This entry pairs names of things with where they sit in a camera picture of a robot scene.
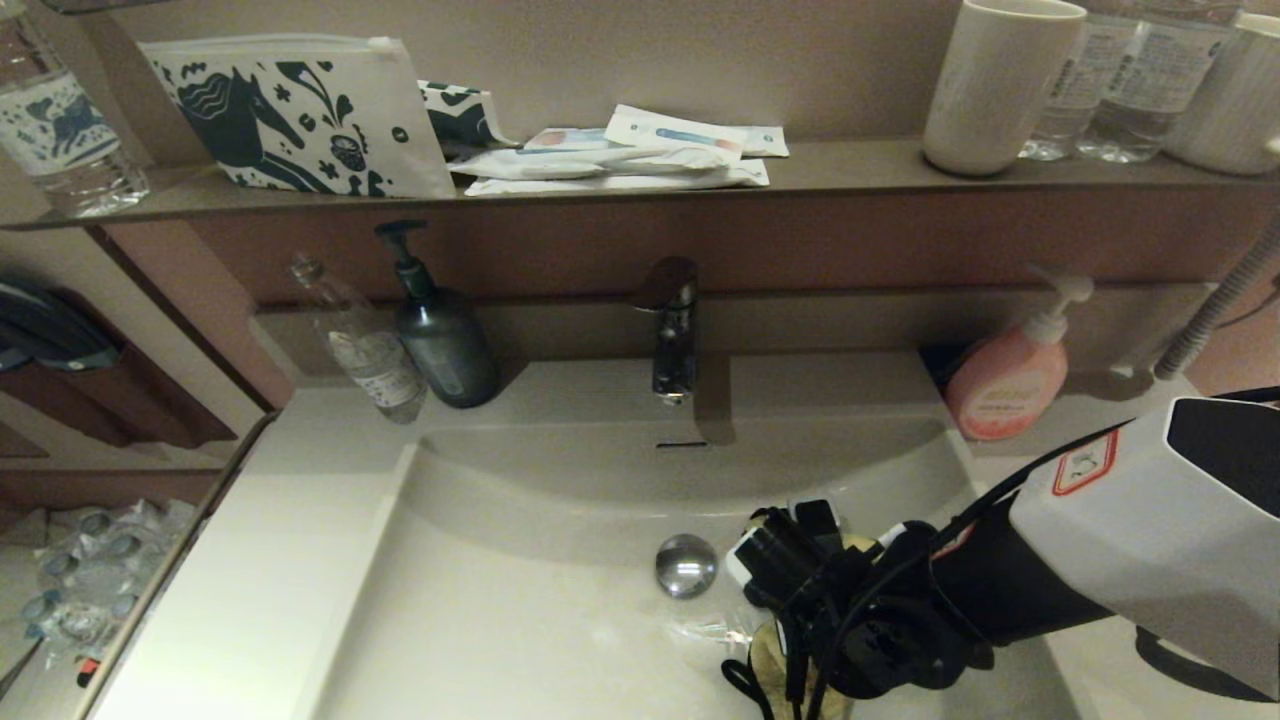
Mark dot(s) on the long white sachet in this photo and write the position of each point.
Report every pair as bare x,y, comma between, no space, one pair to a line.
570,162

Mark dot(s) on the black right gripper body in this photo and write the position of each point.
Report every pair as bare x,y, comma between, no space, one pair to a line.
825,625

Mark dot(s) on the white pouch blue horse print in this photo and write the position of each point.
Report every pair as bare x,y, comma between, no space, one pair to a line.
310,115

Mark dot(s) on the brown wall shelf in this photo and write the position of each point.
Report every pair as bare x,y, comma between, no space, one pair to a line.
850,165

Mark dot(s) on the white sachet orange blue print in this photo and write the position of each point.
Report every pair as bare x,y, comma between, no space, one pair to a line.
565,139

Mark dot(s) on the white ceramic cup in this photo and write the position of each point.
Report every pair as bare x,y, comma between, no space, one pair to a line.
990,95
1235,120

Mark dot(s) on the small blue patterned pouch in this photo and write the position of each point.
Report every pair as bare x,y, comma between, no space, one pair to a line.
462,117

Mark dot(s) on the dark blue grey object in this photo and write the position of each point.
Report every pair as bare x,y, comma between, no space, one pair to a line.
50,330

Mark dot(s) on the yellow cloth with black trim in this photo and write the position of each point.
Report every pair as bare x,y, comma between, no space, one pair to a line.
770,655

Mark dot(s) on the chrome faucet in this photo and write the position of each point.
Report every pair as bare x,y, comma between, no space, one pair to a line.
677,345

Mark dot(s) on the pink soap pump bottle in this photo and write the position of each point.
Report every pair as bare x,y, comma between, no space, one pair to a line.
1000,385

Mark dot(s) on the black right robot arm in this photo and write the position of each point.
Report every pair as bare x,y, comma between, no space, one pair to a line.
1150,540

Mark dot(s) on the clear water bottle white label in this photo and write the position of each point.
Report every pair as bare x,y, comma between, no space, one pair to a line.
1075,95
1150,90

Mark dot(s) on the white sachet blue red stripe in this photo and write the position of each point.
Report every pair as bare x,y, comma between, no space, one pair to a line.
675,133

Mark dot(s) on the clear slim plastic bottle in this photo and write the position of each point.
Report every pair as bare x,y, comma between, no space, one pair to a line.
378,368

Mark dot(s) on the chrome drain stopper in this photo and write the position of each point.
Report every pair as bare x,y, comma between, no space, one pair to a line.
686,566

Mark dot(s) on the shrink-wrapped pack of bottles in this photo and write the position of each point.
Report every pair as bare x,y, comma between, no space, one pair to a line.
95,580

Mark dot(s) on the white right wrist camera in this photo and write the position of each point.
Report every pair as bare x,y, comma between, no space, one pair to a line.
780,560

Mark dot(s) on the water bottle blue horse label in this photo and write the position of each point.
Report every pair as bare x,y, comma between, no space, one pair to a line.
65,140

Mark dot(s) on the wide flat white sachet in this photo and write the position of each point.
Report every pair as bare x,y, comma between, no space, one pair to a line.
628,183

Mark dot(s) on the white sink basin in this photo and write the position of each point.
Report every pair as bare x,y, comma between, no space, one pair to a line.
480,600

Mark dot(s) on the brown wooden rack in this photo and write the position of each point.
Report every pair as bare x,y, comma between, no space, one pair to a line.
130,405

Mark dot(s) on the dark grey pump bottle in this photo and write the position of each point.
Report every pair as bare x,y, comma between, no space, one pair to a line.
448,350

